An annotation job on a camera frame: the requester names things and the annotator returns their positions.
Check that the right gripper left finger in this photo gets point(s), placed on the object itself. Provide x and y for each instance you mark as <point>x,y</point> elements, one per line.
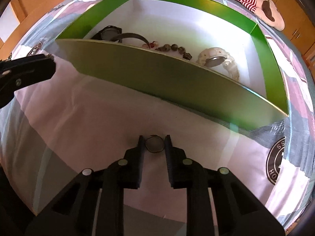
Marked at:
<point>92,202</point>

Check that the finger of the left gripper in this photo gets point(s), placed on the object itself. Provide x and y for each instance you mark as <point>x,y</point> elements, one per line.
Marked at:
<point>19,73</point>

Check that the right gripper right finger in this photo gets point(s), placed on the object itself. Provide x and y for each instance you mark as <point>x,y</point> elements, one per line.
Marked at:
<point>217,201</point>

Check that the thin metal bangle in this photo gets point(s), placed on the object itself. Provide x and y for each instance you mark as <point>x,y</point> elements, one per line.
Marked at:
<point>122,36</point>

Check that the cream white wristwatch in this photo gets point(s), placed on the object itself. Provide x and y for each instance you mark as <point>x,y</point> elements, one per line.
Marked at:
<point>217,56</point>

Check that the black wristwatch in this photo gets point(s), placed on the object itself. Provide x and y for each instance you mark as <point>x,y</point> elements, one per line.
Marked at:
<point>107,33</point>

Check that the pink grey patterned bedsheet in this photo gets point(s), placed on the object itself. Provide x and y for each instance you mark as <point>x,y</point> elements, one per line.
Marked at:
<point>52,130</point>

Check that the wooden headboard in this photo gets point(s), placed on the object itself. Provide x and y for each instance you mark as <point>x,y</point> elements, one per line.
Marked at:
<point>27,12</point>

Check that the green cardboard box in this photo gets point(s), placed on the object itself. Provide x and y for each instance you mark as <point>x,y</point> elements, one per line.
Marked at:
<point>177,80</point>

